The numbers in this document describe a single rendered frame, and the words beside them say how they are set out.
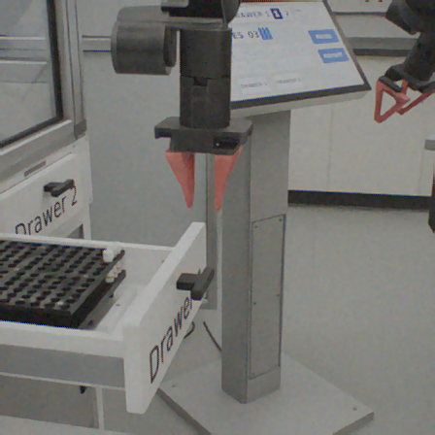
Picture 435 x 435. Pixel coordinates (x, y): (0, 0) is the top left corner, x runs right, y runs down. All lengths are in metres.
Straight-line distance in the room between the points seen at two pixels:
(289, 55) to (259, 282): 0.63
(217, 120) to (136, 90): 1.74
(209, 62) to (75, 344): 0.33
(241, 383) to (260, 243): 0.44
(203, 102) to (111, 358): 0.29
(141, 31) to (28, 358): 0.37
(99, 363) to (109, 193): 1.90
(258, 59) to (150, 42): 0.95
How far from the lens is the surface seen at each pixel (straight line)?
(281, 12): 1.81
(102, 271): 0.83
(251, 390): 2.05
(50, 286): 0.81
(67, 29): 1.29
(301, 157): 3.76
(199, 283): 0.76
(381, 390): 2.25
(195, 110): 0.72
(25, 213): 1.11
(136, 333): 0.66
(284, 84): 1.65
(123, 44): 0.72
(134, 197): 2.56
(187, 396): 2.10
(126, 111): 2.48
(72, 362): 0.73
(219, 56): 0.71
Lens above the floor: 1.24
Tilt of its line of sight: 20 degrees down
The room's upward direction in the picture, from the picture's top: straight up
